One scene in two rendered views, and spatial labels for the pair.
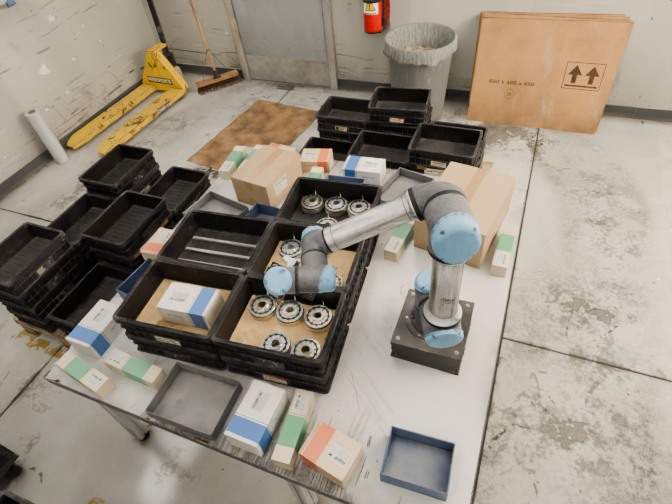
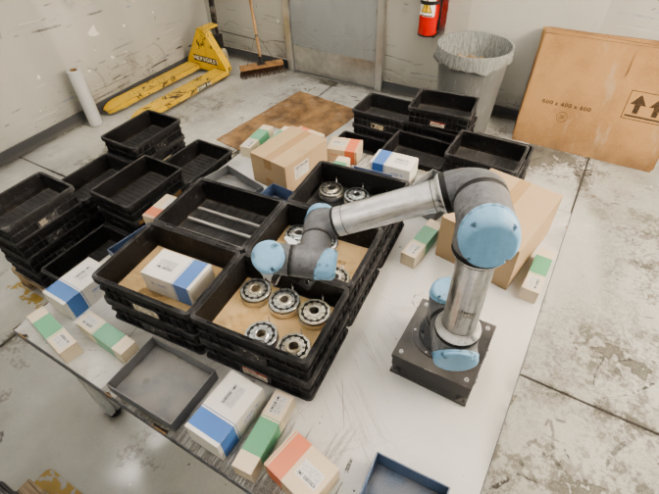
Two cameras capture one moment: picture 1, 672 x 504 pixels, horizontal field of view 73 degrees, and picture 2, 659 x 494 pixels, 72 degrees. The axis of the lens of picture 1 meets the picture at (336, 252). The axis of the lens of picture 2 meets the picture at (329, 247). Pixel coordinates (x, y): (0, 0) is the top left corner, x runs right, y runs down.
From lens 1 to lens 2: 0.22 m
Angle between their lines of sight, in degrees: 4
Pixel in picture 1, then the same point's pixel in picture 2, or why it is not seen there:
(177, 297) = (165, 266)
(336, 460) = (305, 481)
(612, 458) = not seen: outside the picture
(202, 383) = (176, 365)
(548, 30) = (615, 54)
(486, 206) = (525, 221)
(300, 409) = (276, 413)
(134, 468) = (97, 445)
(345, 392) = (330, 403)
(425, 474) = not seen: outside the picture
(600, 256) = (642, 303)
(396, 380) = (391, 400)
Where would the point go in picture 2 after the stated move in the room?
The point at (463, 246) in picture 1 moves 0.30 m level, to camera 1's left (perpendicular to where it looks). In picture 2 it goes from (497, 246) to (340, 243)
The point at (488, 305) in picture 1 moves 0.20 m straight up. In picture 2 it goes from (511, 332) to (528, 294)
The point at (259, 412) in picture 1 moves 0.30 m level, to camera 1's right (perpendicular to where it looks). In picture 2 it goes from (228, 408) to (334, 413)
